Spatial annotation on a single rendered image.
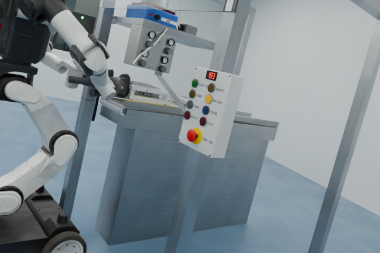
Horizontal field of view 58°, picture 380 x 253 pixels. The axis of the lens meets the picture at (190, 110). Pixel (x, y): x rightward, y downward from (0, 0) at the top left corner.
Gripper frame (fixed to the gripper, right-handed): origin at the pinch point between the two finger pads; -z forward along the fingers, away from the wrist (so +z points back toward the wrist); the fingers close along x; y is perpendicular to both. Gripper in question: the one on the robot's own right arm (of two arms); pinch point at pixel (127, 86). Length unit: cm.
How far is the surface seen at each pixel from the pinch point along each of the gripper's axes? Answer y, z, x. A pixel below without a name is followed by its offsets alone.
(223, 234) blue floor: 58, -66, 93
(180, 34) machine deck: 20.4, -8.2, -31.6
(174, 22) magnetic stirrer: 15.7, -9.0, -37.4
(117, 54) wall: -261, -430, -5
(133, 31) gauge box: 1.9, 7.5, -27.9
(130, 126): 8.6, 4.6, 19.3
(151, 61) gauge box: 12.8, 3.9, -15.3
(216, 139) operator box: 66, 63, 2
